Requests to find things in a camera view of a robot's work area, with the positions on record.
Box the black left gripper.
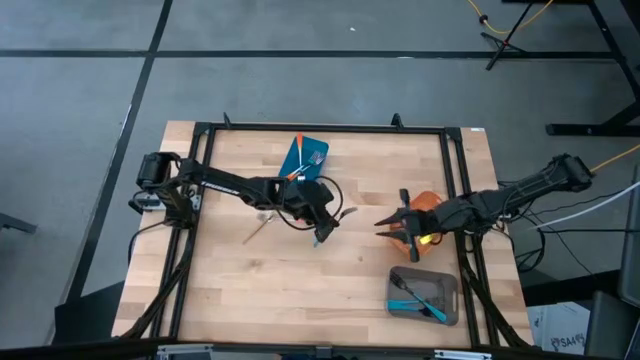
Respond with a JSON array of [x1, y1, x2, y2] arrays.
[[279, 178, 342, 245]]

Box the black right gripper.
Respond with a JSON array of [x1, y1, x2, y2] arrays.
[[374, 188, 454, 264]]

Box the gold fork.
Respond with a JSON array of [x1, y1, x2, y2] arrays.
[[242, 219, 271, 246]]

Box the teal handle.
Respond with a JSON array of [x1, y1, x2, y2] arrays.
[[389, 271, 449, 324]]

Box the orange plastic bin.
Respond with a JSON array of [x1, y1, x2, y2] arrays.
[[388, 189, 445, 260]]

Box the grey plastic bin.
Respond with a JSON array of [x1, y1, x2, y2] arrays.
[[386, 265, 460, 328]]

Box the teal plastic bin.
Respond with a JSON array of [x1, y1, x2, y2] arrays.
[[278, 134, 331, 184]]

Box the white cardboard box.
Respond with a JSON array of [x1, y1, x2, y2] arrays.
[[527, 302, 592, 357]]

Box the black tripod stand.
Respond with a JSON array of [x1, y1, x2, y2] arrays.
[[480, 0, 527, 72]]

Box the dark grey case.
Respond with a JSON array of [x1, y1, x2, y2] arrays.
[[584, 289, 640, 360]]

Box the black floor plate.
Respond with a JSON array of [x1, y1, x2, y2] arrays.
[[52, 279, 126, 346]]

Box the black furniture leg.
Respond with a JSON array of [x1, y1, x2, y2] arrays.
[[0, 211, 39, 235]]

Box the black aluminium table frame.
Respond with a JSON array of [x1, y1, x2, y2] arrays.
[[148, 112, 501, 351]]

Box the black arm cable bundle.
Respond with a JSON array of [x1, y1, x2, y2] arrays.
[[457, 229, 534, 350], [118, 219, 196, 341]]

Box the black floor cables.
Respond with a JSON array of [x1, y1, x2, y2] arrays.
[[499, 177, 640, 275]]

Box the white cable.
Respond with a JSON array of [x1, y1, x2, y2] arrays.
[[519, 180, 640, 234]]

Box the black table leg frame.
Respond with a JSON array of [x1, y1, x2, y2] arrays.
[[544, 0, 640, 139]]

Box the yellow extension cable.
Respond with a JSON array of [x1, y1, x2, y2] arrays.
[[466, 0, 556, 36]]

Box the yellow power plug cable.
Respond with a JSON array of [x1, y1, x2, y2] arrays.
[[589, 143, 640, 174]]

